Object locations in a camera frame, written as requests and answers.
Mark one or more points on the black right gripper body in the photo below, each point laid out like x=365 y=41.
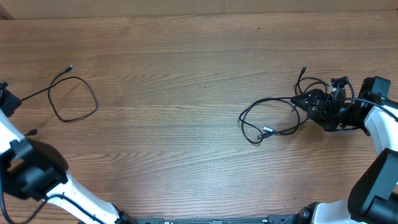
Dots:
x=329 y=111

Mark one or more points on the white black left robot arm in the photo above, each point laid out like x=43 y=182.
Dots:
x=33 y=169

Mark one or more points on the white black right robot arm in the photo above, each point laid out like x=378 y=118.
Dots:
x=373 y=198

